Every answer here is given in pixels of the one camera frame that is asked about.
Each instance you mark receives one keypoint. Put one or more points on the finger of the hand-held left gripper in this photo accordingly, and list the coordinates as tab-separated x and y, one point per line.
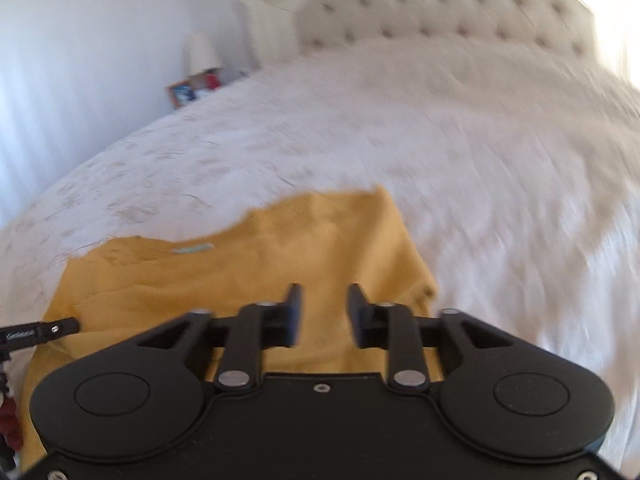
35	334

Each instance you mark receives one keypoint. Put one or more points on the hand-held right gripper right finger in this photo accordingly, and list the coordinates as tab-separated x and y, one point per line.
356	315

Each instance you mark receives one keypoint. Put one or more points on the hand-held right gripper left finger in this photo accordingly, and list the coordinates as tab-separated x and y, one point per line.
295	315

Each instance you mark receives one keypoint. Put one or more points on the yellow knit sweater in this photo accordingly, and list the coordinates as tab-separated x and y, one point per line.
325	245

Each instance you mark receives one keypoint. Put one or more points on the white floral bedspread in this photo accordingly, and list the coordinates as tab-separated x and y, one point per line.
450	160

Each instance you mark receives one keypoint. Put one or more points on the white sheer curtain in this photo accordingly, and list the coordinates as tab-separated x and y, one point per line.
30	110

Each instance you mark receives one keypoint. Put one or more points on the red candle jar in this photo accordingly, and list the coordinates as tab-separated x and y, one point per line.
214	80

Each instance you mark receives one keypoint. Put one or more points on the white table lamp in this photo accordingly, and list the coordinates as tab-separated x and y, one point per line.
202	52

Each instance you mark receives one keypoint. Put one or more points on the cream tufted headboard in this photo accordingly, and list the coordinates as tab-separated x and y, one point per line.
425	0

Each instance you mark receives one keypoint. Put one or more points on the wooden picture frame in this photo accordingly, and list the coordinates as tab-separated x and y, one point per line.
181	94

